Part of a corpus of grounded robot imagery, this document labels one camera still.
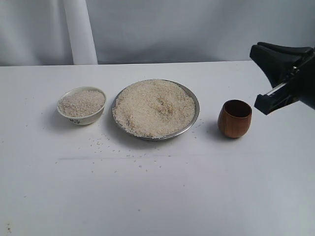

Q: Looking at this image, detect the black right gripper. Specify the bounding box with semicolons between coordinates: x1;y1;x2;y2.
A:
250;42;315;115

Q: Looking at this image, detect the brown wooden cup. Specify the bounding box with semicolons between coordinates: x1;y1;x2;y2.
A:
218;99;252;139

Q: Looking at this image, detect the rice heap in tray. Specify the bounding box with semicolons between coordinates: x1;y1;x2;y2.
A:
112;78;196;138

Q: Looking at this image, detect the white floral ceramic bowl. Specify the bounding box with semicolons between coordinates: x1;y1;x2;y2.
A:
57;87;106;125

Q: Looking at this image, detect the rice in bowl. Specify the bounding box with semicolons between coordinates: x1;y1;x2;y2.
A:
58;90;105;118

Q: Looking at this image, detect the round metal tray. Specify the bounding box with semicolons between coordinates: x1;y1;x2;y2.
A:
111;79;200;142

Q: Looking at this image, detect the white backdrop curtain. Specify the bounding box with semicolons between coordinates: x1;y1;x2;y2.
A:
0;0;315;66

